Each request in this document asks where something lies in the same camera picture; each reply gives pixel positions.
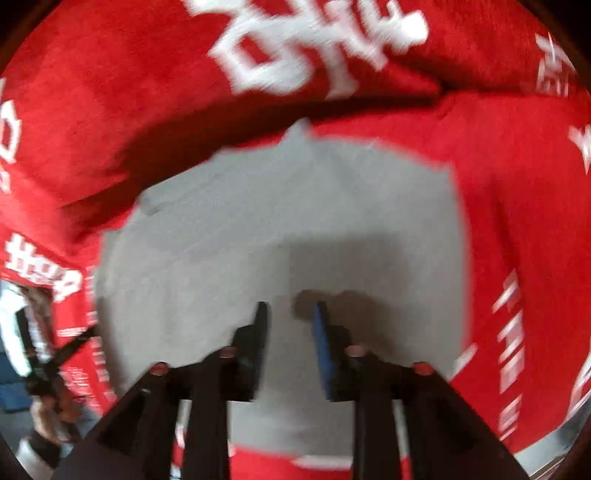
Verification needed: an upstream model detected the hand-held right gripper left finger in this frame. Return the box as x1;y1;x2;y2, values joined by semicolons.
53;301;271;480

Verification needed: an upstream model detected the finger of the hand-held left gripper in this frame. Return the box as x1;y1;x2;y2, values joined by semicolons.
44;324;100;370

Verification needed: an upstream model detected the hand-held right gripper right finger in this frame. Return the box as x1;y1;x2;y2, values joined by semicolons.
311;301;529;480

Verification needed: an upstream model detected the grey knit sweater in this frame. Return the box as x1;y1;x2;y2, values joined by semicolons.
92;117;476;462

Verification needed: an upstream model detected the person's left hand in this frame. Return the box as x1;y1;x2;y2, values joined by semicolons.
30;397;81;446

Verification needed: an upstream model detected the red printed blanket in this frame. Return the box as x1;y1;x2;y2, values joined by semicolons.
0;0;591;480

